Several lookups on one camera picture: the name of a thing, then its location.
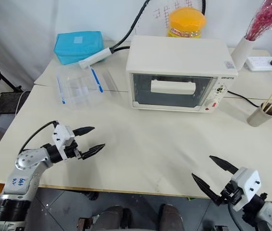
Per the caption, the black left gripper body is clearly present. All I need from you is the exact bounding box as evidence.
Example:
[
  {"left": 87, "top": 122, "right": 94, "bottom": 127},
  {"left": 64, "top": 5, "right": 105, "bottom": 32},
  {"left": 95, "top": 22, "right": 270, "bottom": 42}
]
[{"left": 63, "top": 141, "right": 83, "bottom": 161}]

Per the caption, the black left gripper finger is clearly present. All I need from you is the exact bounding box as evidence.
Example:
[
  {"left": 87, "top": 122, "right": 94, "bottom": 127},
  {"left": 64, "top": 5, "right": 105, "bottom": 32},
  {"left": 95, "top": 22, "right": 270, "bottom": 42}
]
[
  {"left": 73, "top": 126, "right": 96, "bottom": 136},
  {"left": 79, "top": 143, "right": 106, "bottom": 161}
]

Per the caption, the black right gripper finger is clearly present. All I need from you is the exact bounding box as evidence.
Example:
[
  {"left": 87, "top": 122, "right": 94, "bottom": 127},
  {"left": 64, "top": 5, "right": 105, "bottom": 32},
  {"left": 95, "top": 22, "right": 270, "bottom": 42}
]
[
  {"left": 209, "top": 155, "right": 238, "bottom": 175},
  {"left": 191, "top": 172, "right": 223, "bottom": 206}
]

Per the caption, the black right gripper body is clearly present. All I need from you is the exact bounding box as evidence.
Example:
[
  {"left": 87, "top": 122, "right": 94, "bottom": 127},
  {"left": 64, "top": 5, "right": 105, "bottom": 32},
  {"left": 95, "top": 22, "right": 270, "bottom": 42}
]
[{"left": 219, "top": 181, "right": 244, "bottom": 206}]

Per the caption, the white toaster oven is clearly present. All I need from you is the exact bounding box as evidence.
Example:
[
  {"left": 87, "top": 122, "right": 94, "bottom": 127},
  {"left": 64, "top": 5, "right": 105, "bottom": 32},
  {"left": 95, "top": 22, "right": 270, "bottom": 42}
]
[{"left": 125, "top": 35, "right": 240, "bottom": 115}]

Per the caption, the clear plastic storage box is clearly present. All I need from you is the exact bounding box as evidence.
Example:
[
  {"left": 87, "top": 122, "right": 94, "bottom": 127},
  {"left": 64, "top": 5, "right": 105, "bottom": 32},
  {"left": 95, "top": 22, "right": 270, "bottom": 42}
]
[{"left": 55, "top": 63, "right": 103, "bottom": 110}]

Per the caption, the dark rounded shape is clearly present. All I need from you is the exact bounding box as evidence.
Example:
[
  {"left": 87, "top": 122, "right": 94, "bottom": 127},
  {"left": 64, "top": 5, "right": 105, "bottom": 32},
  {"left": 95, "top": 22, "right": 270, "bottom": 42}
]
[
  {"left": 158, "top": 204, "right": 185, "bottom": 231},
  {"left": 94, "top": 205, "right": 132, "bottom": 231}
]

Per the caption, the beige cylindrical cup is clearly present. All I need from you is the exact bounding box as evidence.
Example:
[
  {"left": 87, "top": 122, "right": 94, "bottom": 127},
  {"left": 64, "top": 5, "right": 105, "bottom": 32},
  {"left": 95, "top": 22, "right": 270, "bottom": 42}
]
[{"left": 247, "top": 102, "right": 272, "bottom": 128}]

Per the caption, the white tube lamp head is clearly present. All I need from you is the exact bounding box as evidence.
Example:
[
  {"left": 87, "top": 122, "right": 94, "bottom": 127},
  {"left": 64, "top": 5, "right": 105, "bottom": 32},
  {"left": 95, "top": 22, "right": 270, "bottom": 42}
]
[{"left": 78, "top": 47, "right": 113, "bottom": 69}]

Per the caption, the blue fabric pouch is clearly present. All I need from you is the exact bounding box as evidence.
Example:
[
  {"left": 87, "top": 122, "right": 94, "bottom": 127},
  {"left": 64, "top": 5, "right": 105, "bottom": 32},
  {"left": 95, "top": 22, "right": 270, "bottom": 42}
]
[{"left": 53, "top": 31, "right": 106, "bottom": 66}]

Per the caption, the black stand pole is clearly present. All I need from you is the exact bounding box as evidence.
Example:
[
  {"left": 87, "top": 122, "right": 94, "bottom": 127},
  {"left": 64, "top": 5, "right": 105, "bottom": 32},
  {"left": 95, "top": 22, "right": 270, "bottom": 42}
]
[{"left": 0, "top": 56, "right": 23, "bottom": 93}]

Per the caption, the white power strip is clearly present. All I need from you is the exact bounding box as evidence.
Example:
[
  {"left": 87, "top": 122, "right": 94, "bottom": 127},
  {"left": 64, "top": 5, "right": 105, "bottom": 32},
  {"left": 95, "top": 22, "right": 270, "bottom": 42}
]
[{"left": 245, "top": 56, "right": 272, "bottom": 72}]

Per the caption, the white cylindrical vase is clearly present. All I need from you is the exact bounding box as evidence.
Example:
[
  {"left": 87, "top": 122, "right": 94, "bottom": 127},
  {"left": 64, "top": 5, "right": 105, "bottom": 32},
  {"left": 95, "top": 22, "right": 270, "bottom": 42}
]
[{"left": 230, "top": 35, "right": 257, "bottom": 71}]

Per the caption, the orange lidded plastic jar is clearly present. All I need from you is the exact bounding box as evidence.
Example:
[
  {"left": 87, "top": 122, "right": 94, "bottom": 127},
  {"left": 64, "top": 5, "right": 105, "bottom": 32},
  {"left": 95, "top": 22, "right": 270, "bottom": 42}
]
[{"left": 166, "top": 6, "right": 207, "bottom": 39}]

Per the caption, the pink dried flower bunch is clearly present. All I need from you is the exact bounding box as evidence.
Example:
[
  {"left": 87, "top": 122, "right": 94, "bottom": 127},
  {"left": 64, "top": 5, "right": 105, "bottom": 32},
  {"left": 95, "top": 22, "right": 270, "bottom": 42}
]
[{"left": 245, "top": 0, "right": 272, "bottom": 42}]

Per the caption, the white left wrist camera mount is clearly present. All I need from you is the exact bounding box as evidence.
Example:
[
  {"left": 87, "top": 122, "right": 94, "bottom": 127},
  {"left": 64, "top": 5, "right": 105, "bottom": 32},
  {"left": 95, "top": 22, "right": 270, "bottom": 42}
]
[{"left": 51, "top": 124, "right": 75, "bottom": 161}]

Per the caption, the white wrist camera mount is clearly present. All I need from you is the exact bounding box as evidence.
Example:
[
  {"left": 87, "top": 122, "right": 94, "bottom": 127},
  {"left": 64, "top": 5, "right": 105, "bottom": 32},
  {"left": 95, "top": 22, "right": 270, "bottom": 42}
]
[
  {"left": 229, "top": 167, "right": 262, "bottom": 212},
  {"left": 51, "top": 124, "right": 75, "bottom": 161}
]

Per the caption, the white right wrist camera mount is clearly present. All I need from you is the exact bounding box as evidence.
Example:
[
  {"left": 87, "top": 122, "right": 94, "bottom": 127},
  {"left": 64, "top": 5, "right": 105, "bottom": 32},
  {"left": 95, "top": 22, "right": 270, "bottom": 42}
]
[{"left": 229, "top": 167, "right": 262, "bottom": 212}]

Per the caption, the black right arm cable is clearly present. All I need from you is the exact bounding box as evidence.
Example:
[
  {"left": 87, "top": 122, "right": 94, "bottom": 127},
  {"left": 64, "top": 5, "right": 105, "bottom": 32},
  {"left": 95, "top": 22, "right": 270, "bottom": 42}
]
[{"left": 227, "top": 204, "right": 247, "bottom": 231}]

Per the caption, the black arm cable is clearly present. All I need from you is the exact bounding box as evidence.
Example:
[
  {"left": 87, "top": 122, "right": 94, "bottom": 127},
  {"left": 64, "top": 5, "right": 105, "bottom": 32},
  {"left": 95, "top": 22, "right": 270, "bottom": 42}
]
[
  {"left": 227, "top": 204, "right": 247, "bottom": 231},
  {"left": 19, "top": 120, "right": 60, "bottom": 154}
]

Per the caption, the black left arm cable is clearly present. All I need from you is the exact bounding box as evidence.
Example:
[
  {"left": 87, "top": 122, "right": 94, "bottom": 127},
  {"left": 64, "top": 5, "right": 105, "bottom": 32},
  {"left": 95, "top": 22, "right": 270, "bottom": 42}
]
[{"left": 19, "top": 120, "right": 60, "bottom": 154}]

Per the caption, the black power cord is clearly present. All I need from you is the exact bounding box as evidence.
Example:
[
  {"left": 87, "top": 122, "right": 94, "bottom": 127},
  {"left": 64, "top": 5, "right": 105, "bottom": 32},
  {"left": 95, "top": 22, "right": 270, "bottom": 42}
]
[{"left": 226, "top": 59, "right": 272, "bottom": 108}]

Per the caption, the thin white cable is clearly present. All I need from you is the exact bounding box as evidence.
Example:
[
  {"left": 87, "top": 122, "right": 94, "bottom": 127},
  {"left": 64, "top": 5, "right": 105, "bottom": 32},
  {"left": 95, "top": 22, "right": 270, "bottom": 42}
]
[{"left": 14, "top": 90, "right": 31, "bottom": 114}]

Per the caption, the black flexible hose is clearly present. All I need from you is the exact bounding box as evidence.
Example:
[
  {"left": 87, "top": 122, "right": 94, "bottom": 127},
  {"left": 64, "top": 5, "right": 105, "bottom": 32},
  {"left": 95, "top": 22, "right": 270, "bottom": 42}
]
[
  {"left": 110, "top": 0, "right": 152, "bottom": 52},
  {"left": 112, "top": 0, "right": 208, "bottom": 52}
]

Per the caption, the white oven door handle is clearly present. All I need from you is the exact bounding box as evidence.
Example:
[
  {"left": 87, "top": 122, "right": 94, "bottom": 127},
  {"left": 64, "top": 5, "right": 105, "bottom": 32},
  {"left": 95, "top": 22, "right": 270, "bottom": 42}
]
[{"left": 150, "top": 79, "right": 197, "bottom": 95}]

